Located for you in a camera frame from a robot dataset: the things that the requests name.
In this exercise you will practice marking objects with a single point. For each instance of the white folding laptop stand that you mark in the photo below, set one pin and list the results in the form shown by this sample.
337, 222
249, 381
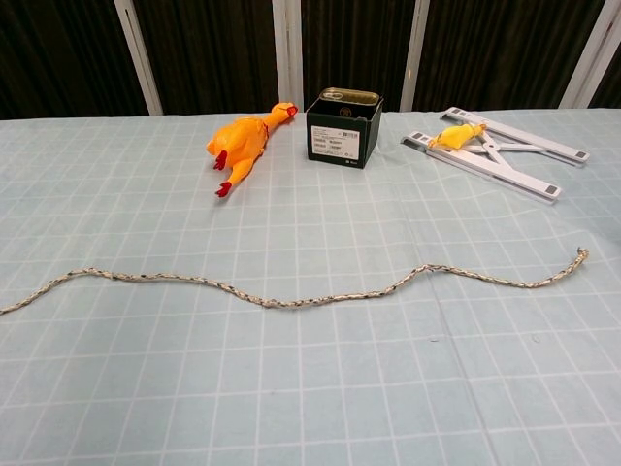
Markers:
466, 154

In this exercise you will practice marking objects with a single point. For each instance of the light blue checked tablecloth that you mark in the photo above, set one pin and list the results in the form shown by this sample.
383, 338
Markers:
339, 378

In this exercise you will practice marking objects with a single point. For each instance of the black ribbed backdrop curtain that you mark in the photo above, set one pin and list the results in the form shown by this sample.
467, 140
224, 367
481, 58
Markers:
218, 48

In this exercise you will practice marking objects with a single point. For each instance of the large orange rubber chicken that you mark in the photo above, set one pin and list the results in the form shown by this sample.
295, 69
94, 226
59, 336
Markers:
238, 138

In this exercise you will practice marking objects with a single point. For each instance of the small yellow rubber chicken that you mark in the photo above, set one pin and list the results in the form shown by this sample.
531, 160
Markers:
456, 137

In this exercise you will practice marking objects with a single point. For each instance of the white frame post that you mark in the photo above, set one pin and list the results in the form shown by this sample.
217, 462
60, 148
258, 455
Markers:
287, 53
587, 63
413, 58
140, 63

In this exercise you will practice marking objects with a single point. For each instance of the black cardboard box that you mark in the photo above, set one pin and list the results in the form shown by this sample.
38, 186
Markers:
339, 141

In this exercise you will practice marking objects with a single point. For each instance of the gold metal tin can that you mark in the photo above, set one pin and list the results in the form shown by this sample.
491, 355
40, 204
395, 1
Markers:
349, 97

